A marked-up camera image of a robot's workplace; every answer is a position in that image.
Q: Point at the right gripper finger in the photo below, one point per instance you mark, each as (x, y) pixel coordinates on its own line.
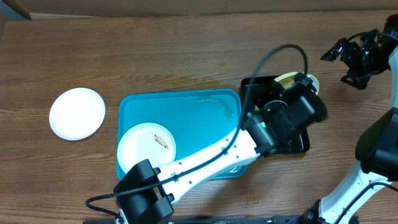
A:
(332, 54)
(358, 82)

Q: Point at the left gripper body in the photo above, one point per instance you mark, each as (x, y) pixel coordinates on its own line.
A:
(272, 104)

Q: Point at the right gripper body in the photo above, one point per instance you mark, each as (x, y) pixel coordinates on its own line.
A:
(367, 63)

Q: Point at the green rimmed plate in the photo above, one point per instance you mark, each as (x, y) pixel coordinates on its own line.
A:
(266, 89)

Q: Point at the white plate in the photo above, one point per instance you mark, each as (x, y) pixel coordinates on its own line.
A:
(146, 141)
(77, 114)

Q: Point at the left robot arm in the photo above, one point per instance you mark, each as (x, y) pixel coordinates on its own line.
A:
(147, 194)

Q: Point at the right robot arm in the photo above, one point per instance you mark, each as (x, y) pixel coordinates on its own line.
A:
(376, 149)

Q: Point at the black rectangular tray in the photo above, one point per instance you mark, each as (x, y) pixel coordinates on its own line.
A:
(299, 144)

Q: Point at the teal plastic tray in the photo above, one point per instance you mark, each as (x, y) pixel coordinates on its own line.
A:
(196, 119)

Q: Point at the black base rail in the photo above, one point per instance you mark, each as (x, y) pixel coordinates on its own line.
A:
(278, 219)

